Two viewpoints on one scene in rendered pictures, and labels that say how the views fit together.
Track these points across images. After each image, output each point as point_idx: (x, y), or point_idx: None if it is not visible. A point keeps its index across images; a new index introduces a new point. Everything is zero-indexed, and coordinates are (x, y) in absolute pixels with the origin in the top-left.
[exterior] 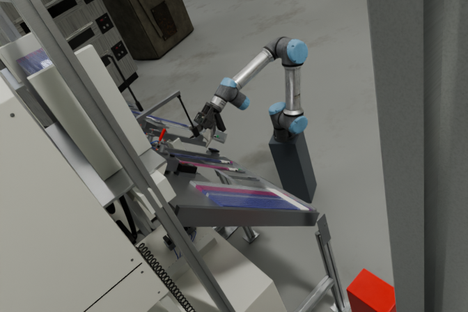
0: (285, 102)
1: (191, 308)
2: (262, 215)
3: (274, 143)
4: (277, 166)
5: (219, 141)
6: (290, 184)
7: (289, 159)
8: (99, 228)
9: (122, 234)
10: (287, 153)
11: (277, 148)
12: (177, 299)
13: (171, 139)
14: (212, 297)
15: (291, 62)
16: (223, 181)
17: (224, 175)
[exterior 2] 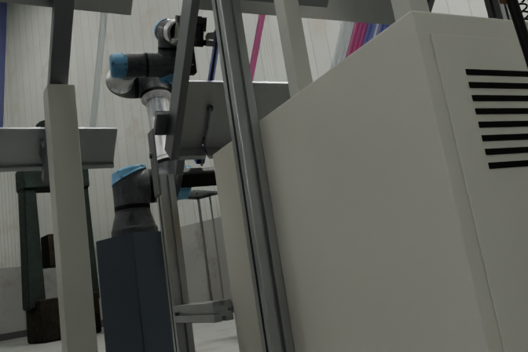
0: (162, 145)
1: (524, 17)
2: None
3: (141, 232)
4: (142, 296)
5: (99, 163)
6: (162, 351)
7: (163, 271)
8: None
9: None
10: (161, 255)
11: (146, 243)
12: None
13: (67, 78)
14: (511, 19)
15: (168, 86)
16: (174, 203)
17: (276, 82)
